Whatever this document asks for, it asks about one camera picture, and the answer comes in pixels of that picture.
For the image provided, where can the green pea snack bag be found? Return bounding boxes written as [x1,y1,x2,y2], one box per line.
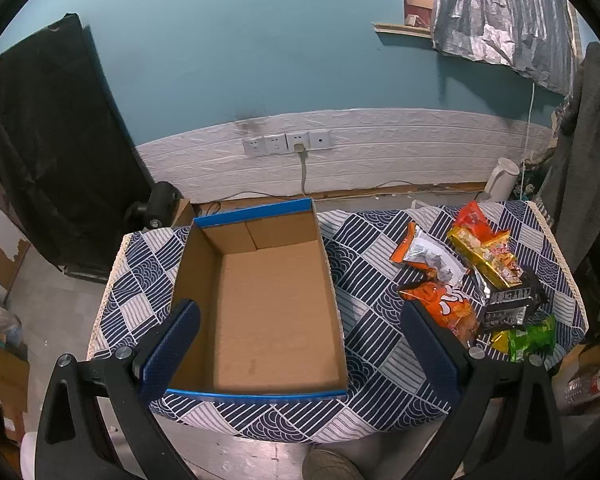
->
[491,315,556,362]

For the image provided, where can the orange silver snack bag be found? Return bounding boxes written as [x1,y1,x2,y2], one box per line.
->
[390,221,467,287]

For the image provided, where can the orange cheese puff bag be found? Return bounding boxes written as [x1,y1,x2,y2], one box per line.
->
[398,281,479,348]

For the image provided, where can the red snack packet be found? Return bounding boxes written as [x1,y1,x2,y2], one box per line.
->
[454,200,495,243]

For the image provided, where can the long gold cracker pack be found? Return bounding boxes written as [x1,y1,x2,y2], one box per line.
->
[448,226,524,289]

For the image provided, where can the plastic water bottle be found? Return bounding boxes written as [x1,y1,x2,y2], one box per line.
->
[564,367,600,405]

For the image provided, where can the white wall socket strip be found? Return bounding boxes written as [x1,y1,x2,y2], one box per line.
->
[242,129,335,157]

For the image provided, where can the grey tarp curtain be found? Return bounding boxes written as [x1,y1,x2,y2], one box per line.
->
[431,0,577,96]

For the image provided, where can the navy white patterned tablecloth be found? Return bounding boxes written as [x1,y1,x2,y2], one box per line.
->
[87,200,588,443]

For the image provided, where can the white electric kettle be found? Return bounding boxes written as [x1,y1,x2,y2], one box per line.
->
[483,157,520,202]

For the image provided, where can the white plug and cable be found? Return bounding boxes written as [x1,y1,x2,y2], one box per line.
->
[293,142,310,198]

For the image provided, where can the black fabric backdrop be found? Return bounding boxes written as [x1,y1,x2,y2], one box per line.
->
[0,13,151,274]

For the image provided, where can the black snack bag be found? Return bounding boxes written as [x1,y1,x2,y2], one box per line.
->
[472,266,547,333]

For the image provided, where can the grey hanging clothes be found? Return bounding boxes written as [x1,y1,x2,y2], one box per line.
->
[539,42,600,269]

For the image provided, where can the blue-rimmed cardboard box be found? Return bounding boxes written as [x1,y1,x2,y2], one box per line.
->
[168,198,348,403]

